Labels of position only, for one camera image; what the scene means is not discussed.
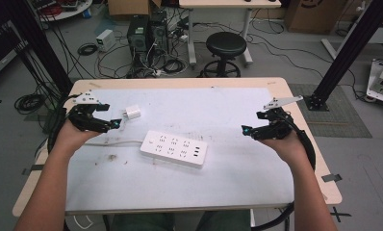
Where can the small cardboard box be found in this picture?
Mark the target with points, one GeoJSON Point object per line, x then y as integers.
{"type": "Point", "coordinates": [128, 7]}

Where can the person's left hand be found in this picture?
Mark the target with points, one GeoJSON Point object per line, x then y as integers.
{"type": "Point", "coordinates": [72, 136]}

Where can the large cardboard box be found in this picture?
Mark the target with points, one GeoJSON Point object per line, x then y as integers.
{"type": "Point", "coordinates": [311, 16]}

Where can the grey tape strip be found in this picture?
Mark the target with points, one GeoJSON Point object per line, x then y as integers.
{"type": "Point", "coordinates": [331, 177]}
{"type": "Point", "coordinates": [32, 169]}

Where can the black round stool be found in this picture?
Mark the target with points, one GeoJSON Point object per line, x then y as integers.
{"type": "Point", "coordinates": [226, 45]}

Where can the dark equipment case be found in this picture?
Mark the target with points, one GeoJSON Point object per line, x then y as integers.
{"type": "Point", "coordinates": [2, 48]}

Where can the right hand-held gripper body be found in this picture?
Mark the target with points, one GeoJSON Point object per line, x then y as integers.
{"type": "Point", "coordinates": [276, 126]}

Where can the black computer tower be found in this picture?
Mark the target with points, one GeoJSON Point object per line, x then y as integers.
{"type": "Point", "coordinates": [138, 40]}
{"type": "Point", "coordinates": [159, 32]}

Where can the round white table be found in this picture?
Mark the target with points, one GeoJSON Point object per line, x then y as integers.
{"type": "Point", "coordinates": [67, 11]}

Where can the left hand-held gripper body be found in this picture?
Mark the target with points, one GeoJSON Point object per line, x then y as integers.
{"type": "Point", "coordinates": [83, 119]}

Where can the white power supply box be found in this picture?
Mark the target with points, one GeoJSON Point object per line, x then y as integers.
{"type": "Point", "coordinates": [105, 40]}

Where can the white power strip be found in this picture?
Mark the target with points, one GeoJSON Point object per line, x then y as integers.
{"type": "Point", "coordinates": [174, 149]}

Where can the black tape cross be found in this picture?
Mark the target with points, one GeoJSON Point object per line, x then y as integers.
{"type": "Point", "coordinates": [339, 214]}

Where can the grey floor mat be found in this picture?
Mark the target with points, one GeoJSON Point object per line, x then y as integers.
{"type": "Point", "coordinates": [337, 115]}

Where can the light wooden table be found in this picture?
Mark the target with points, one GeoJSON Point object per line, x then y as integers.
{"type": "Point", "coordinates": [180, 82]}

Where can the black metal stand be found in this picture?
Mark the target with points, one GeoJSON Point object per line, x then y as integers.
{"type": "Point", "coordinates": [346, 54]}
{"type": "Point", "coordinates": [42, 41]}

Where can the white metal-legged desk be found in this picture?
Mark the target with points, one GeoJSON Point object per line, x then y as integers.
{"type": "Point", "coordinates": [228, 3]}

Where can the white table mat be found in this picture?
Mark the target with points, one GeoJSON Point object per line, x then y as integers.
{"type": "Point", "coordinates": [186, 186]}

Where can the person's right hand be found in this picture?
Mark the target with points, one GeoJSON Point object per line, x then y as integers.
{"type": "Point", "coordinates": [284, 147]}

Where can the white charger plug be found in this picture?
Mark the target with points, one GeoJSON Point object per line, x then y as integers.
{"type": "Point", "coordinates": [133, 112]}

